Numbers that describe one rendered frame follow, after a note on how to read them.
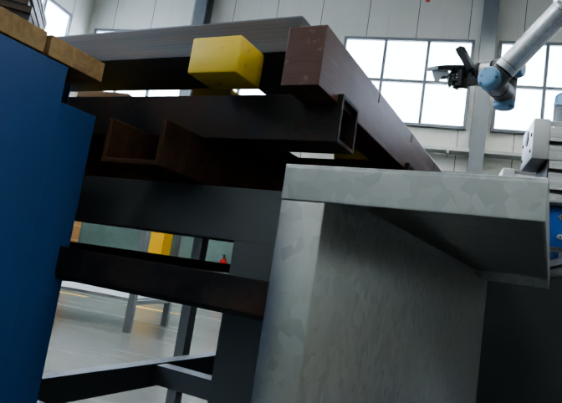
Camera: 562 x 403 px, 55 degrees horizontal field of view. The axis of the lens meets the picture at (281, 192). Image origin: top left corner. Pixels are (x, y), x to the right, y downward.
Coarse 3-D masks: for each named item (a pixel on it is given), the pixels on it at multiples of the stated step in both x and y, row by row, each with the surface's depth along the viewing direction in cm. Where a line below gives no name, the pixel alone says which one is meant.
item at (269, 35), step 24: (216, 24) 61; (240, 24) 60; (264, 24) 58; (288, 24) 57; (96, 48) 69; (120, 48) 67; (144, 48) 65; (168, 48) 64; (264, 48) 58; (120, 72) 72; (144, 72) 70; (168, 72) 69; (264, 72) 63
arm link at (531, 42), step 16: (560, 0) 173; (544, 16) 177; (560, 16) 174; (528, 32) 179; (544, 32) 176; (512, 48) 182; (528, 48) 179; (496, 64) 184; (512, 64) 181; (480, 80) 184; (496, 80) 181; (496, 96) 190
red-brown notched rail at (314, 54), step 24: (288, 48) 53; (312, 48) 52; (336, 48) 54; (288, 72) 52; (312, 72) 51; (336, 72) 54; (360, 72) 60; (312, 96) 54; (336, 96) 55; (360, 96) 61; (360, 120) 62; (384, 120) 70; (360, 144) 70; (384, 144) 70; (408, 144) 81; (432, 168) 98
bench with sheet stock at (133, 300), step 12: (144, 240) 381; (180, 240) 443; (180, 252) 445; (72, 288) 389; (84, 288) 396; (96, 288) 411; (132, 300) 375; (144, 300) 393; (156, 300) 413; (132, 312) 375; (168, 312) 436
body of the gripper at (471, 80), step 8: (456, 64) 208; (456, 72) 209; (464, 72) 207; (472, 72) 205; (448, 80) 209; (456, 80) 208; (464, 80) 207; (472, 80) 205; (456, 88) 212; (464, 88) 212
